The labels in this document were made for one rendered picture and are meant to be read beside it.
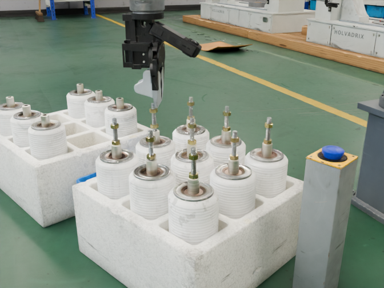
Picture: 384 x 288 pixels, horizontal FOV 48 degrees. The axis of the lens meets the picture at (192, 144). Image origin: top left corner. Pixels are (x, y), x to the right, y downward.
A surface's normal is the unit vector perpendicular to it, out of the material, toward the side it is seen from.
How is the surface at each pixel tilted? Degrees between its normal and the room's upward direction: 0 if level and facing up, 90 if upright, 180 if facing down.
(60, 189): 90
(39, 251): 0
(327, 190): 90
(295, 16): 90
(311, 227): 90
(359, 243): 0
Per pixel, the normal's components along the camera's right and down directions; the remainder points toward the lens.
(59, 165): 0.68, 0.27
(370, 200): -0.92, 0.15
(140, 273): -0.69, 0.27
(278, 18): 0.40, 0.34
